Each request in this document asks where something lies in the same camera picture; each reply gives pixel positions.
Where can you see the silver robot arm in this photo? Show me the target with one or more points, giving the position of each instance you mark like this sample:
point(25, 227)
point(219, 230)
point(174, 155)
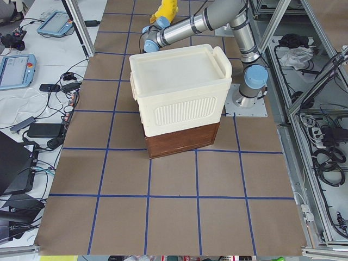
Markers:
point(220, 13)

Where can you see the dark wooden drawer cabinet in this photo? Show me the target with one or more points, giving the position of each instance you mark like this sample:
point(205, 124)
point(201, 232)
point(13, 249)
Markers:
point(181, 141)

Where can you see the white plastic storage box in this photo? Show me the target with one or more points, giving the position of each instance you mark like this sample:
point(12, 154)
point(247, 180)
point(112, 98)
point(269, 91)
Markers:
point(181, 88)

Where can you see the yellow plush dinosaur toy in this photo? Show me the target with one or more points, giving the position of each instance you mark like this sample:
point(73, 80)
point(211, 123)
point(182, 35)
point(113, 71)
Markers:
point(167, 9)

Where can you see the black power adapter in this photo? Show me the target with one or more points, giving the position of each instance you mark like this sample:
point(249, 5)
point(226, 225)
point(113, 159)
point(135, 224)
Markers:
point(44, 130)

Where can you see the crumpled white cloth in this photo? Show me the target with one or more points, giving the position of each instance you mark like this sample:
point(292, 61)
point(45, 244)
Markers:
point(298, 58)

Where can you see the blue teach pendant far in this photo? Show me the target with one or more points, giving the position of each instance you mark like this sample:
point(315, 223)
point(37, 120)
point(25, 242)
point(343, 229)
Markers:
point(57, 25)

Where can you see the blue teach pendant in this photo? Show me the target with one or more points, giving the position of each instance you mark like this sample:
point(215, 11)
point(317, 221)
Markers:
point(57, 25)
point(17, 71)

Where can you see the black laptop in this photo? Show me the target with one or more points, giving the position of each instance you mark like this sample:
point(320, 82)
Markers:
point(17, 161)

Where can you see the blue teach pendant near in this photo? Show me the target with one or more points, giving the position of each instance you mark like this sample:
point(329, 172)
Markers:
point(17, 71)

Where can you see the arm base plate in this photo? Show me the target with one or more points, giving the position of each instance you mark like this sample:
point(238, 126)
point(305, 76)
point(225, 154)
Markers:
point(240, 106)

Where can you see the aluminium frame post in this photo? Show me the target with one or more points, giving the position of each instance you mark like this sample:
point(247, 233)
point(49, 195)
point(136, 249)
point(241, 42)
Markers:
point(75, 15)

